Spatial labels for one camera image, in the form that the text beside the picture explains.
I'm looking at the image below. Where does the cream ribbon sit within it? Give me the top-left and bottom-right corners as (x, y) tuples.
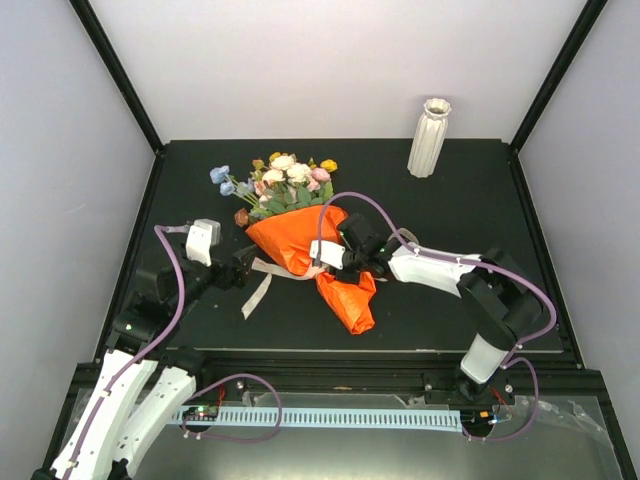
(240, 227), (417, 321)

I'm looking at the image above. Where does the orange wrapping paper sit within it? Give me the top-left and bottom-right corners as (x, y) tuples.
(244, 204), (377, 336)

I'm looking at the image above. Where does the artificial flower bunch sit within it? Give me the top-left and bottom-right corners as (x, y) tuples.
(209, 152), (339, 228)

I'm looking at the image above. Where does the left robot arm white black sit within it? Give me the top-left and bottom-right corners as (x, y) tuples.
(32, 246), (257, 479)

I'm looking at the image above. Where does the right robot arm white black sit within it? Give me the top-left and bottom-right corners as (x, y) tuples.
(310, 213), (548, 403)

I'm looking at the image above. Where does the white ribbed vase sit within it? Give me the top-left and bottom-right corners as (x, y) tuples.
(407, 98), (451, 178)

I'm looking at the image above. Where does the left circuit board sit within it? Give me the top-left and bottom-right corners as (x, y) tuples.
(182, 405), (219, 421)

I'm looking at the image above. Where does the circuit board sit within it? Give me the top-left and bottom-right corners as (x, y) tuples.
(469, 410), (512, 425)
(182, 405), (219, 421)

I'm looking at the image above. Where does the right circuit board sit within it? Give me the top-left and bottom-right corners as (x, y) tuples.
(469, 410), (512, 425)

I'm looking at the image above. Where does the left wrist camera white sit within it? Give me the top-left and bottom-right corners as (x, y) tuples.
(185, 219), (221, 267)

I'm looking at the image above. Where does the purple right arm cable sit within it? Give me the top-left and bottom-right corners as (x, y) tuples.
(317, 190), (558, 444)

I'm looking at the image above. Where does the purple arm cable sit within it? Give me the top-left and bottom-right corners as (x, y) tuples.
(317, 190), (558, 444)
(59, 224), (190, 480)

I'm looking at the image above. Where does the light blue cable duct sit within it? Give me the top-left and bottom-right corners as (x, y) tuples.
(169, 406), (462, 433)

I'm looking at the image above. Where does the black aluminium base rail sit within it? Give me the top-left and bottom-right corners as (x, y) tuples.
(74, 347), (606, 409)

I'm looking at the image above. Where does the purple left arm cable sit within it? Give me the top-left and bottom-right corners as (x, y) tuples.
(59, 224), (190, 480)

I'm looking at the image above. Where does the left black frame post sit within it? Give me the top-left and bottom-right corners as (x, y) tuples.
(69, 0), (164, 154)

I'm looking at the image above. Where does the black frame post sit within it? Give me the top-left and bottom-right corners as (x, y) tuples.
(510, 0), (608, 154)
(69, 0), (164, 154)

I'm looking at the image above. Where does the right black frame post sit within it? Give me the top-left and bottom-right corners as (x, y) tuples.
(510, 0), (608, 154)

